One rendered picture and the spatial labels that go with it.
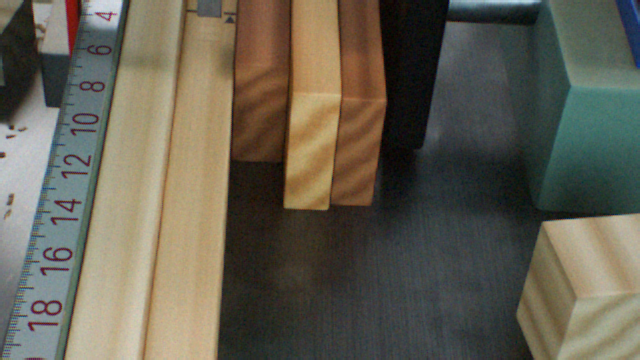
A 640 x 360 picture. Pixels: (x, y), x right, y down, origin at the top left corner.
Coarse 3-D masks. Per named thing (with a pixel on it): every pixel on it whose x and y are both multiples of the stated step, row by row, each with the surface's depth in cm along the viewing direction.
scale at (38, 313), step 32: (96, 0) 44; (96, 32) 43; (96, 64) 41; (64, 96) 40; (96, 96) 40; (64, 128) 39; (96, 128) 39; (64, 160) 38; (64, 192) 37; (64, 224) 36; (32, 256) 35; (64, 256) 35; (32, 288) 34; (64, 288) 34; (32, 320) 33; (32, 352) 32
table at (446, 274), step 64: (448, 64) 52; (448, 128) 49; (512, 128) 49; (256, 192) 45; (384, 192) 46; (448, 192) 46; (512, 192) 47; (256, 256) 43; (320, 256) 43; (384, 256) 43; (448, 256) 44; (512, 256) 44; (256, 320) 41; (320, 320) 41; (384, 320) 41; (448, 320) 42; (512, 320) 42
